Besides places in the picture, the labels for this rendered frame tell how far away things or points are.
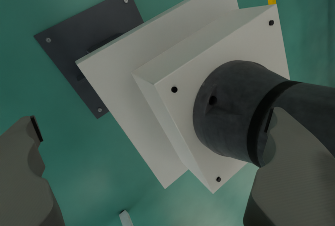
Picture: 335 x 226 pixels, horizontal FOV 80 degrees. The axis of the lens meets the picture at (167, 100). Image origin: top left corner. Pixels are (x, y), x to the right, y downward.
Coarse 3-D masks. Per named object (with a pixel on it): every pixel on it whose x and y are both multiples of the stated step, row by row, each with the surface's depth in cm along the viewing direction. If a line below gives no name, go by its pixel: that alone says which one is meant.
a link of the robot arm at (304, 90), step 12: (300, 84) 22; (312, 84) 22; (288, 96) 20; (300, 96) 20; (312, 96) 19; (324, 96) 18; (288, 108) 20; (300, 108) 19; (312, 108) 18; (324, 108) 17; (264, 120) 21; (300, 120) 18; (312, 120) 17; (324, 120) 17; (264, 132) 21; (312, 132) 17; (324, 132) 16; (264, 144) 21; (324, 144) 16
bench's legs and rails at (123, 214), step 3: (120, 213) 134; (123, 213) 133; (126, 213) 132; (120, 216) 132; (123, 216) 131; (126, 216) 130; (129, 216) 134; (120, 219) 130; (123, 219) 129; (126, 219) 128; (129, 219) 128; (123, 222) 127; (126, 222) 126; (129, 222) 126; (123, 225) 125; (126, 225) 125; (129, 225) 124; (132, 225) 126
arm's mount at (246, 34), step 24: (216, 24) 35; (240, 24) 30; (264, 24) 31; (192, 48) 30; (216, 48) 28; (240, 48) 30; (264, 48) 32; (144, 72) 31; (168, 72) 27; (192, 72) 27; (288, 72) 37; (144, 96) 35; (168, 96) 27; (192, 96) 28; (168, 120) 30; (192, 120) 30; (192, 144) 31; (192, 168) 38; (216, 168) 34; (240, 168) 37
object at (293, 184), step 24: (288, 120) 10; (288, 144) 8; (312, 144) 8; (264, 168) 7; (288, 168) 7; (312, 168) 7; (264, 192) 6; (288, 192) 6; (312, 192) 6; (264, 216) 6; (288, 216) 6; (312, 216) 6
